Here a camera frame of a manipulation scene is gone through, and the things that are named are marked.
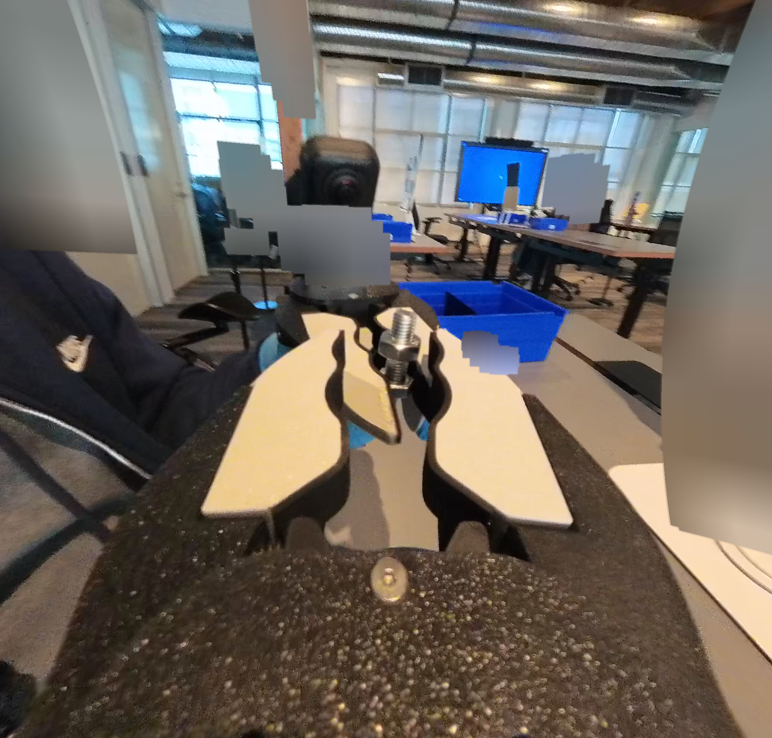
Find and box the person's left forearm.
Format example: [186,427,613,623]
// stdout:
[142,343,266,455]

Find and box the dark desk cable cover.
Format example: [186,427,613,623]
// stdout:
[594,359,664,413]

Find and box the person's left hand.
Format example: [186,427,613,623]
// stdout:
[258,333,285,378]

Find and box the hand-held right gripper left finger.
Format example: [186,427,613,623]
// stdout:
[201,329,353,522]

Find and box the wooden document stand white base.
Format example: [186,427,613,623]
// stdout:
[608,462,772,660]

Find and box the steel hex bolt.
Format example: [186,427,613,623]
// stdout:
[377,308,423,396]

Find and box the silver ventilation duct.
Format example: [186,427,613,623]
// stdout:
[314,20,733,84]
[306,0,749,39]

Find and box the blue plastic bin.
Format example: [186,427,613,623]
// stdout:
[398,280,569,365]

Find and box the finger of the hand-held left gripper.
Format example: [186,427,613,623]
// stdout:
[373,305,452,443]
[300,311,404,444]

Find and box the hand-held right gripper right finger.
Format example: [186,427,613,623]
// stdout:
[424,331,574,528]

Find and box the monitor with blue screen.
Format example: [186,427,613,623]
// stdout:
[455,140,551,208]

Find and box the person's navy jacket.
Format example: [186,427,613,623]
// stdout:
[0,249,200,476]

